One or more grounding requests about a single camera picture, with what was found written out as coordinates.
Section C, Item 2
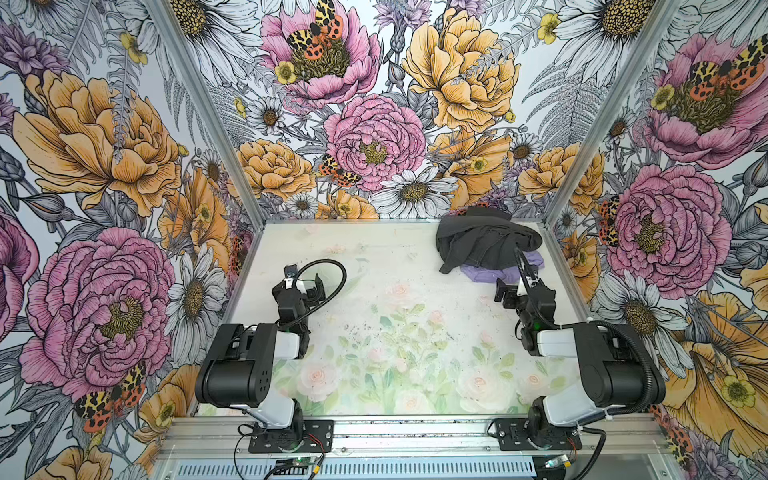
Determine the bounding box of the purple cloth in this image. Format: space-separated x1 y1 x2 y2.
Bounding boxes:
460 251 545 284

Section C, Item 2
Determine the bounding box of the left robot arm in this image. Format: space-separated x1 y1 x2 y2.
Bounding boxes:
195 277 326 451

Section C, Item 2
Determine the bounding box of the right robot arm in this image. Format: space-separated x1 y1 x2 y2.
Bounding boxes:
489 279 666 451

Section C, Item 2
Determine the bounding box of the dark grey cloth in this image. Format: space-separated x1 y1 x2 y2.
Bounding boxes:
435 207 543 274

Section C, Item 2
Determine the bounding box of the right green circuit board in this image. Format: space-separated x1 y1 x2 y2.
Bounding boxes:
543 454 572 469

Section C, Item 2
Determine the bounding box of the green circuit board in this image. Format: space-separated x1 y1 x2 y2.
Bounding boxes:
275 456 323 471
543 454 572 469

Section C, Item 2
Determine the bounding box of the left green circuit board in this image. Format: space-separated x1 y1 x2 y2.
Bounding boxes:
275 456 323 471

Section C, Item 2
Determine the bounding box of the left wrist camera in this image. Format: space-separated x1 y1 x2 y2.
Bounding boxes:
283 264 299 289

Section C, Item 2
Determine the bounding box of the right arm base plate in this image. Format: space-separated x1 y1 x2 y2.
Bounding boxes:
487 417 582 451

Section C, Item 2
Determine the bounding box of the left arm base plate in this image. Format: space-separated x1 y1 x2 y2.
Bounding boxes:
248 419 336 454

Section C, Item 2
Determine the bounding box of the aluminium front rail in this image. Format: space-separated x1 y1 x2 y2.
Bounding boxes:
158 414 667 460

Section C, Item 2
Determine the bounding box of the right aluminium frame post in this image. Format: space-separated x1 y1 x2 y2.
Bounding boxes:
542 0 681 227

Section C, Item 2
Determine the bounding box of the aluminium frame post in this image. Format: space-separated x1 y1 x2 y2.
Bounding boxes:
147 1 266 233
542 0 681 227

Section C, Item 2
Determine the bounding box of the left aluminium frame post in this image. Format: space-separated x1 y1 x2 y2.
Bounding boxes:
147 1 266 233

